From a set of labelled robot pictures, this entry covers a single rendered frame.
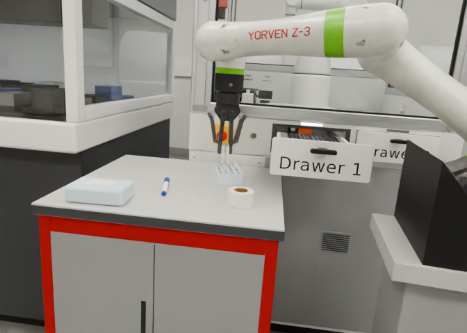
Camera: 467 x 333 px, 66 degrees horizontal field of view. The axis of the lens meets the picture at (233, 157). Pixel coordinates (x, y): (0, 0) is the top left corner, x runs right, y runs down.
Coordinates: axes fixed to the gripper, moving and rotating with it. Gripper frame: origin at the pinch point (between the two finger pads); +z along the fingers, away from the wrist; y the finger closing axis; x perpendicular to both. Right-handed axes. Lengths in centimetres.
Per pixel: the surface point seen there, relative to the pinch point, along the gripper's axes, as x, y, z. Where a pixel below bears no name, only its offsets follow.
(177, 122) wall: -368, 18, 40
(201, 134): -23.7, 6.6, -2.3
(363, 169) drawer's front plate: 22.6, -37.7, -1.8
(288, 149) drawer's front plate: 17.1, -16.5, -5.8
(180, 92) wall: -367, 15, 1
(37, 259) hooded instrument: -21, 68, 50
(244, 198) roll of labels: 29.7, -2.0, 5.0
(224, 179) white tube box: 9.2, 0.6, 5.9
